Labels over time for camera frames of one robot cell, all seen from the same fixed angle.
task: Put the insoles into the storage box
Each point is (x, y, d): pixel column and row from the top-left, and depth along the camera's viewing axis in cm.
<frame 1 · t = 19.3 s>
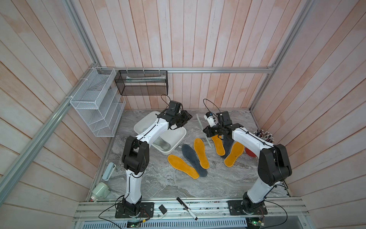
left hand: (191, 119, 91), fingers open
right hand: (203, 129, 92), fingers closed
white plastic storage box: (174, 136, 105), on the table
yellow insole front left: (178, 163, 92), on the table
dark grey insole centre: (191, 156, 95), on the table
yellow insole centre: (200, 148, 100), on the table
yellow insole right upper: (219, 148, 97), point 2 cm above the table
dark grey insole right: (228, 142, 98), point 4 cm above the table
light blue flat object: (109, 171, 85), point 3 cm above the table

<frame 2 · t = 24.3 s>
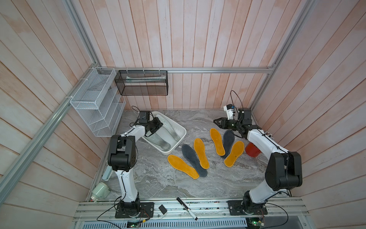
left hand: (164, 124, 100), fingers closed
right hand: (215, 120, 89), fingers open
pale green mesh insole: (167, 125, 105), point 6 cm above the table
the other named things where they were.

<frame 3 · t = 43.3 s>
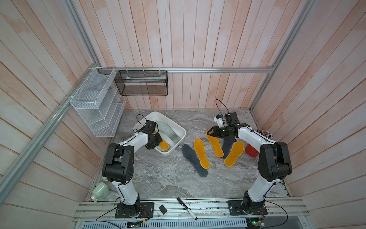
left hand: (160, 143, 96), fingers closed
right hand: (209, 132, 94), fingers open
yellow insole front left: (164, 145, 99), point 2 cm above the table
yellow insole right upper: (215, 143, 100), on the table
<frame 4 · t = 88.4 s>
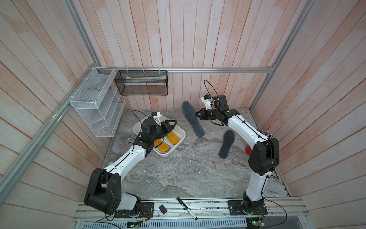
left hand: (176, 125, 81), fingers open
right hand: (195, 113, 88), fingers closed
dark grey insole centre: (188, 112, 90), point 23 cm above the table
yellow insole right upper: (173, 138, 101), point 4 cm above the table
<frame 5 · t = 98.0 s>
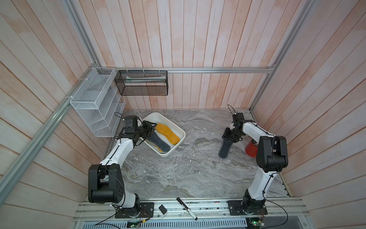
left hand: (157, 126, 87), fingers open
right hand: (224, 136, 99), fingers open
dark grey insole centre: (161, 144, 97), point 4 cm above the table
